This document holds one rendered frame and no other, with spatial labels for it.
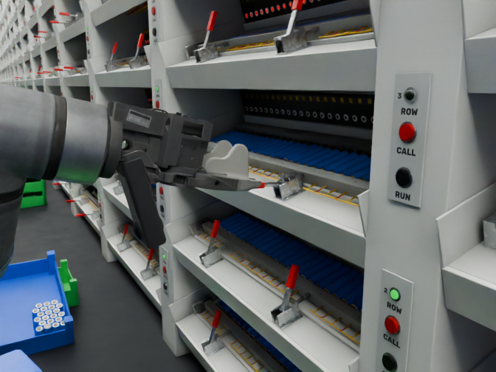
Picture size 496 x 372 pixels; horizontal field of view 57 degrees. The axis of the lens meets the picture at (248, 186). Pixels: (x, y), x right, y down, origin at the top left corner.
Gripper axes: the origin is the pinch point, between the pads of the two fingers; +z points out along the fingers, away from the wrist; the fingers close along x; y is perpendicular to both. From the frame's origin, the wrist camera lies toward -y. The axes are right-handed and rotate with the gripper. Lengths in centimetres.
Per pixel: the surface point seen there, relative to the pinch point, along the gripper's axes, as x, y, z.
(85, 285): 96, -52, 6
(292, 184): -1.0, 1.3, 6.5
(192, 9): 43, 31, 4
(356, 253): -16.0, -4.0, 6.2
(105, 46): 113, 28, 3
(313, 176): -2.6, 3.0, 8.6
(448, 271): -28.2, -1.7, 4.8
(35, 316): 66, -48, -13
